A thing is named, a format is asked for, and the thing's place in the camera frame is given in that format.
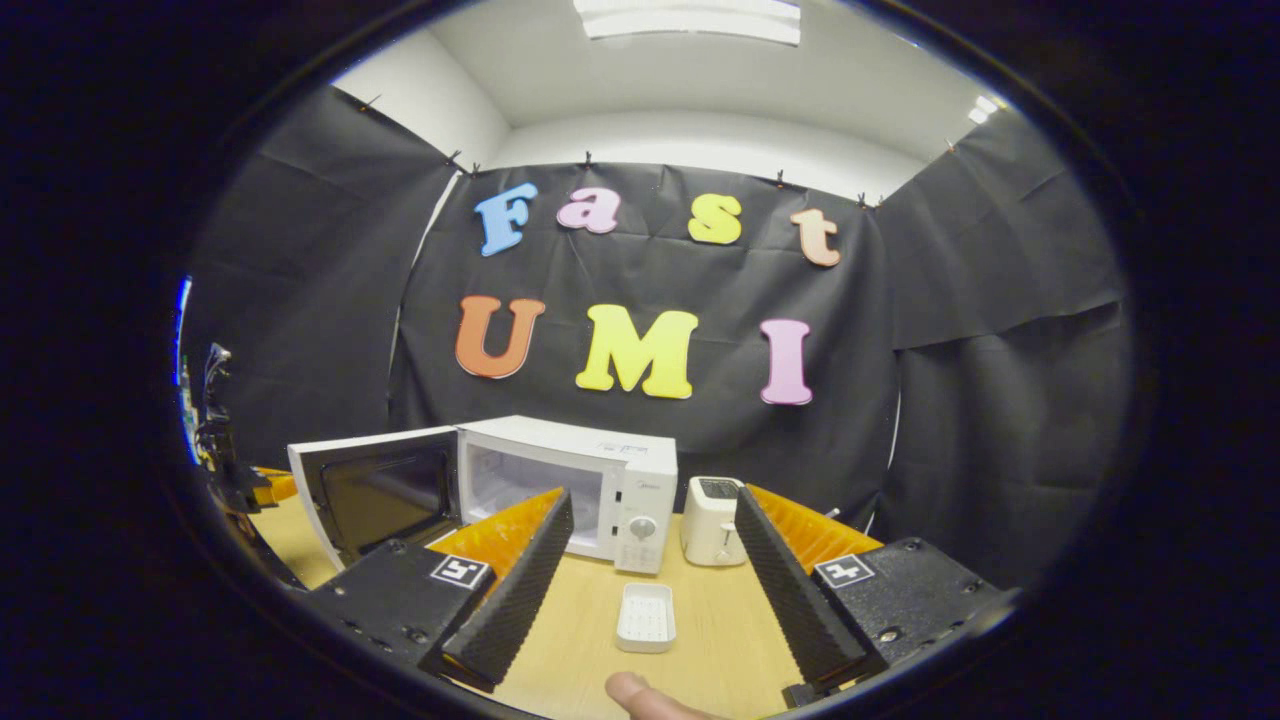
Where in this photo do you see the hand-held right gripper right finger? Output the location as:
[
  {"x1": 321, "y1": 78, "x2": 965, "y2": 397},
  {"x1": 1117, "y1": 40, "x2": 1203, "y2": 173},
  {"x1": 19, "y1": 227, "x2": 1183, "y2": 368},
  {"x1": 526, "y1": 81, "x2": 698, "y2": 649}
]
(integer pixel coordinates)
[{"x1": 735, "y1": 485, "x2": 1006, "y2": 696}]

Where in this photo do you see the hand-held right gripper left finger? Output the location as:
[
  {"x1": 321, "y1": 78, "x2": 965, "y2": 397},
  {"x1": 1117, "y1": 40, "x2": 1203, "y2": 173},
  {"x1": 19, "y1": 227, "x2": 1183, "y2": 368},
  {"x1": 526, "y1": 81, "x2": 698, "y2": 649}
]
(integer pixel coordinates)
[{"x1": 300, "y1": 487, "x2": 576, "y2": 693}]

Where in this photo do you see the white microwave oven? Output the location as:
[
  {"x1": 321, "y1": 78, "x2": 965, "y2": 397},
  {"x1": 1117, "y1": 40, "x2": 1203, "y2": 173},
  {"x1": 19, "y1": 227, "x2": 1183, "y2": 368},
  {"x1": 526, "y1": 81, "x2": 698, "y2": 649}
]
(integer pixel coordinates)
[{"x1": 287, "y1": 415, "x2": 679, "y2": 576}]

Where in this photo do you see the cream toaster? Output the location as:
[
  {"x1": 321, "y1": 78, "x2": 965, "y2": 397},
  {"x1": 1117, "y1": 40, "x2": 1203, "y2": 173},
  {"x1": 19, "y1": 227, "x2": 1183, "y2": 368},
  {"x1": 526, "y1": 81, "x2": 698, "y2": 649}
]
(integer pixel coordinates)
[{"x1": 680, "y1": 476, "x2": 748, "y2": 568}]

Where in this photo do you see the small white tray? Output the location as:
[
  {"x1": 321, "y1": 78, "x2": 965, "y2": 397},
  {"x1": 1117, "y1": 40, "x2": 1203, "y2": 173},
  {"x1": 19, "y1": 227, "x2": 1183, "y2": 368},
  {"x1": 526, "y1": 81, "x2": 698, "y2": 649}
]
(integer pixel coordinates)
[{"x1": 615, "y1": 582, "x2": 678, "y2": 654}]

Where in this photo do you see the black backdrop cloth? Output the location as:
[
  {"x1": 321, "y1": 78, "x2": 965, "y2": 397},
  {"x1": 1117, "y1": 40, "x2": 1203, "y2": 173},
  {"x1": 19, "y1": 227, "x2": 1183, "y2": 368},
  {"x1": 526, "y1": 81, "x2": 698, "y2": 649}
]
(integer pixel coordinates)
[{"x1": 185, "y1": 85, "x2": 1131, "y2": 591}]

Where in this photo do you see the long ceiling light panel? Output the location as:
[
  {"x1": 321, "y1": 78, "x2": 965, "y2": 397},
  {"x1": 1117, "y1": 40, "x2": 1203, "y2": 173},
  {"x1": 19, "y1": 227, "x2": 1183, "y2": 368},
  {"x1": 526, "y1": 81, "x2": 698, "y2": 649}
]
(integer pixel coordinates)
[{"x1": 573, "y1": 0, "x2": 803, "y2": 46}]

